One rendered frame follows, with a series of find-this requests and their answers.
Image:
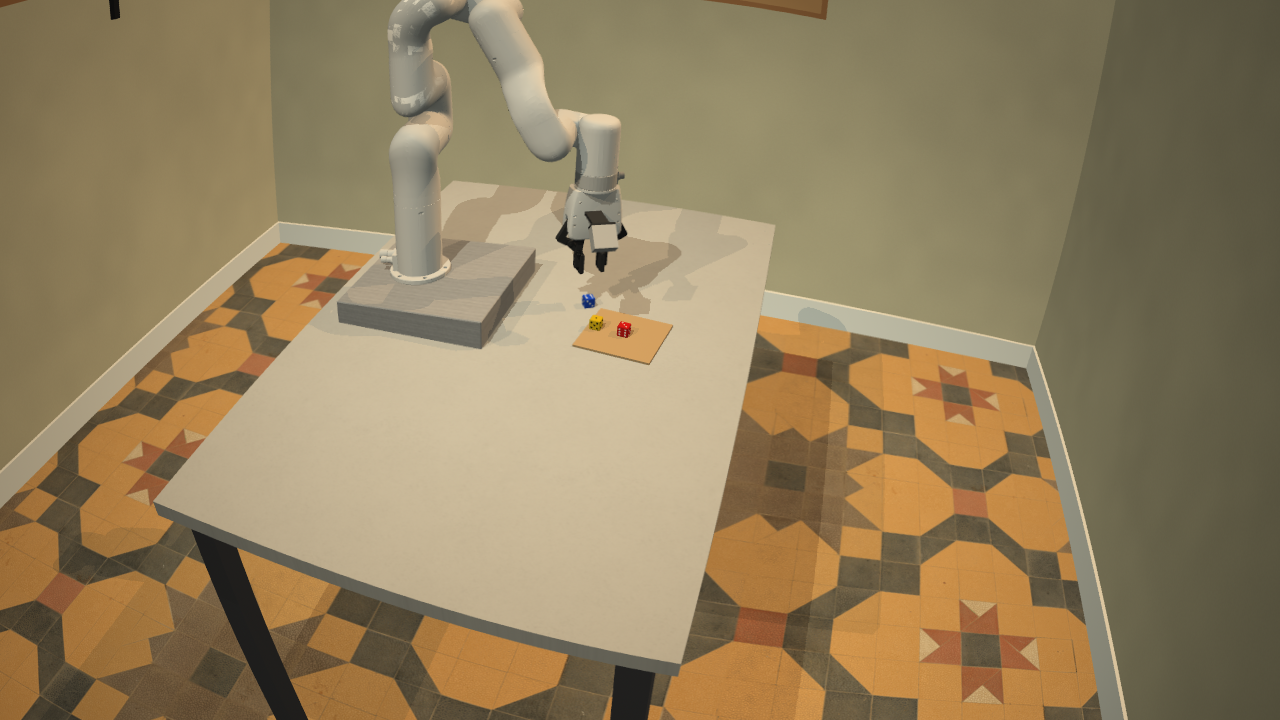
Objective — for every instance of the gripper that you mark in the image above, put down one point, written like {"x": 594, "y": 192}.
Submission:
{"x": 575, "y": 223}

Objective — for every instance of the orange mat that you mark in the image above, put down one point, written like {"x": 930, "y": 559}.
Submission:
{"x": 641, "y": 346}

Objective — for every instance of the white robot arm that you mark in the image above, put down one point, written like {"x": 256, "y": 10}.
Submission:
{"x": 414, "y": 150}

